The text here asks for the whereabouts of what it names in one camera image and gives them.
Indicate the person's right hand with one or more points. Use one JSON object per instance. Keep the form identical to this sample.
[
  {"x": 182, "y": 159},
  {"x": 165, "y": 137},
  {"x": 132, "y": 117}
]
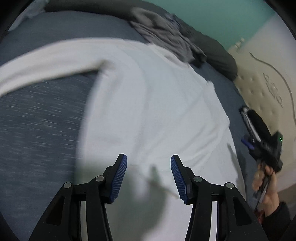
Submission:
[{"x": 270, "y": 197}]

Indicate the white long-sleeve shirt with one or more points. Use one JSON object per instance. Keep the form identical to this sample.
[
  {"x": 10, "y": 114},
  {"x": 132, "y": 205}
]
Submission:
[{"x": 150, "y": 104}]

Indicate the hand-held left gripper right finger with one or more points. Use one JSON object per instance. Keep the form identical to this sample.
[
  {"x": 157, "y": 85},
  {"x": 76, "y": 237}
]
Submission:
[{"x": 179, "y": 178}]

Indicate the grey knit sweater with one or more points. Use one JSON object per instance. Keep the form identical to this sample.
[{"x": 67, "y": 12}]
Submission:
[{"x": 161, "y": 37}]

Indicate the cream tufted headboard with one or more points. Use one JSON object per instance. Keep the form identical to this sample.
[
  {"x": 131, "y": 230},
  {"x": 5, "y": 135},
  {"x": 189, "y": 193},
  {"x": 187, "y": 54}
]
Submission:
[{"x": 261, "y": 92}]

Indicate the blue-grey shorts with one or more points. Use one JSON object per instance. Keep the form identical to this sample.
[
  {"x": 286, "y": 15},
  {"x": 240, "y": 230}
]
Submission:
[{"x": 173, "y": 19}]

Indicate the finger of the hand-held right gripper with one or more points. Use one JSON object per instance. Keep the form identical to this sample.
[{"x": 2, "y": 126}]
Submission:
[{"x": 248, "y": 143}]

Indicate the light grey blanket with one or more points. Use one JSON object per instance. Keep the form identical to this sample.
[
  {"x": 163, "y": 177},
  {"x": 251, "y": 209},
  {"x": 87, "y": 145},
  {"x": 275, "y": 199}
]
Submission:
[{"x": 32, "y": 9}]

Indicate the dark grey rolled duvet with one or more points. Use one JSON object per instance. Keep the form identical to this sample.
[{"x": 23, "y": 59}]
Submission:
[{"x": 219, "y": 58}]

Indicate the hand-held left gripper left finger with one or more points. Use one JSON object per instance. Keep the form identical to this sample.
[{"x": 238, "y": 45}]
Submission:
[{"x": 120, "y": 178}]

